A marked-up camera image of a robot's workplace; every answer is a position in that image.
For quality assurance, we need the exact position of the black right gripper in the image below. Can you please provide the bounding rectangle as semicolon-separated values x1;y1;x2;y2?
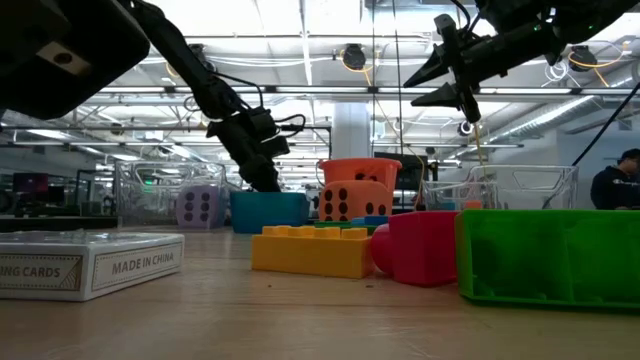
402;13;566;124

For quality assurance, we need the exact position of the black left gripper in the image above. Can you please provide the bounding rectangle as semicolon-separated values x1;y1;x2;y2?
207;112;282;193

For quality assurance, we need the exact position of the purple foam die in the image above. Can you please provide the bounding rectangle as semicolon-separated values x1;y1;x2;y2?
175;184;225;231

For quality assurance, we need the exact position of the teal rectangular bin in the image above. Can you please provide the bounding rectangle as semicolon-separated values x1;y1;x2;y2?
229;191;311;236

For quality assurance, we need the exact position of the long yellow brick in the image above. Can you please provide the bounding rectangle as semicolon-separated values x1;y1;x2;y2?
250;225;376;281

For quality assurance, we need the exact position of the orange pumpkin bucket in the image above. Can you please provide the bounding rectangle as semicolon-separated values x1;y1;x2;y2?
318;157;403;197

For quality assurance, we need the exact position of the large black ceiling reel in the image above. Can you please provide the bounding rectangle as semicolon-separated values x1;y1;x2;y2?
568;45;600;75
188;43;222;86
341;43;368;72

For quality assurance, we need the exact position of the black flat monitor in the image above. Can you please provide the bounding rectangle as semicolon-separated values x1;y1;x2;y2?
373;151;432;192

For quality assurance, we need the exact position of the orange foam die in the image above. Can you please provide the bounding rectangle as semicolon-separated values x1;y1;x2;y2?
317;179;395;228

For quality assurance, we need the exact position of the white building column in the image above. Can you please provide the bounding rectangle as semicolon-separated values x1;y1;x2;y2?
331;102;374;161

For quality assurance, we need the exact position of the clear plastic bin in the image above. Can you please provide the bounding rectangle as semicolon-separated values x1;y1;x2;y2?
421;164;580;212
113;160;230;230

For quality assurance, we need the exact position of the pink plastic cup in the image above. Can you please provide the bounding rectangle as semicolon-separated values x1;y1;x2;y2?
368;210;462;288

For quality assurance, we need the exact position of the white brown-print card deck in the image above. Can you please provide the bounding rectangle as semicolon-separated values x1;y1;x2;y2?
0;228;186;303

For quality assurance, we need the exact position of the person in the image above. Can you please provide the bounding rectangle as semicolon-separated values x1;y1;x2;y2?
589;147;640;211

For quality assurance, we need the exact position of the large bright green block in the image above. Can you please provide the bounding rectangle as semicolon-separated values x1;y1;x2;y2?
454;208;640;310

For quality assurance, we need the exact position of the dark red-screen monitor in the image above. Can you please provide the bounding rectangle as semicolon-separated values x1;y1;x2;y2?
11;172;51;197

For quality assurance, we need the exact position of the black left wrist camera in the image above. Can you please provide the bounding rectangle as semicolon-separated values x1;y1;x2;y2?
248;106;292;159

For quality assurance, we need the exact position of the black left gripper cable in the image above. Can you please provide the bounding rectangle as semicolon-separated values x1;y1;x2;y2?
212;69;308;139

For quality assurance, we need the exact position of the black camera stand frame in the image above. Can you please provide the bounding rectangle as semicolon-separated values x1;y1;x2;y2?
287;124;333;194

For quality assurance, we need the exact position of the silver ventilation duct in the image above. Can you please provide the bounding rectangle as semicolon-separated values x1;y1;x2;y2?
527;94;609;132

